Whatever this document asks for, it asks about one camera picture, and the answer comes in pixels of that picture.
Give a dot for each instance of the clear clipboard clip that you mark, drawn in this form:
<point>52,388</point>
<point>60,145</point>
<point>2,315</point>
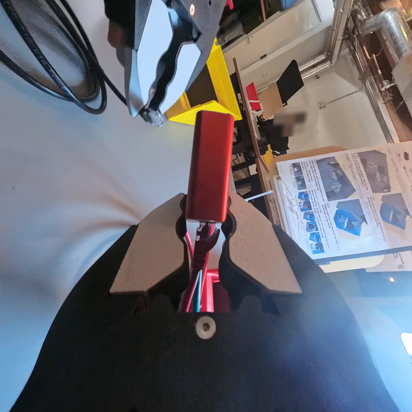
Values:
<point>286,206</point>

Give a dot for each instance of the small red box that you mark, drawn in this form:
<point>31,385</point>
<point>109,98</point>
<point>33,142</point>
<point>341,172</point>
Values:
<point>252,93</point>

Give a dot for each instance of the brown and black cardboard panel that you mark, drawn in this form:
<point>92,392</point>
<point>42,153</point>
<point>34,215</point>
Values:
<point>289,80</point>

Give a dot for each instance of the red plastic bin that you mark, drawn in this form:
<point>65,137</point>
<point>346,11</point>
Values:
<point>219,289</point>

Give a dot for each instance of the red ethernet splitter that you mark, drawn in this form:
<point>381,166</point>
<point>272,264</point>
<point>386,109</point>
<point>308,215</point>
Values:
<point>209,167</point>

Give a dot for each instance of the wooden clipboard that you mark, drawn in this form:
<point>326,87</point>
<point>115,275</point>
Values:
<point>354,265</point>

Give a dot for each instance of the long wooden table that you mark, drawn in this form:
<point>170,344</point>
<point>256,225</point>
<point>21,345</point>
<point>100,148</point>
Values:
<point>259,144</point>

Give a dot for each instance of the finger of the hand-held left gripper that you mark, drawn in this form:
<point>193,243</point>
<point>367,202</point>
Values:
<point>151,38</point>
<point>188,67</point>

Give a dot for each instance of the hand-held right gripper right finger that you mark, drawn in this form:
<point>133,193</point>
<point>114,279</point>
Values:
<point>257,254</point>

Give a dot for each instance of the yellow plastic bin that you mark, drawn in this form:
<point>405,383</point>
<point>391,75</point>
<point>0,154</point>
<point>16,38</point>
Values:
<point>222,83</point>

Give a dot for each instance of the printed instruction sheet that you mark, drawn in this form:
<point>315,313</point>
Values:
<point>354,225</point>

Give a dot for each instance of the white document stand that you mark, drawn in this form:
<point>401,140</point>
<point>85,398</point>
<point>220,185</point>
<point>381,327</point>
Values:
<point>260,195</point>

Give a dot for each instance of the small yellow box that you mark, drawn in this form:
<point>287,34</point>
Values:
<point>268,156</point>

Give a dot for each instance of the silver ventilation duct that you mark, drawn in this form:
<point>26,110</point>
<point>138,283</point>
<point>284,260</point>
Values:
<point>389,25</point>

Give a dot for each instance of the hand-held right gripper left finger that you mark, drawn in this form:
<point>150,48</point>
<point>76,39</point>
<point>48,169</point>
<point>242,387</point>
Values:
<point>151,251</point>

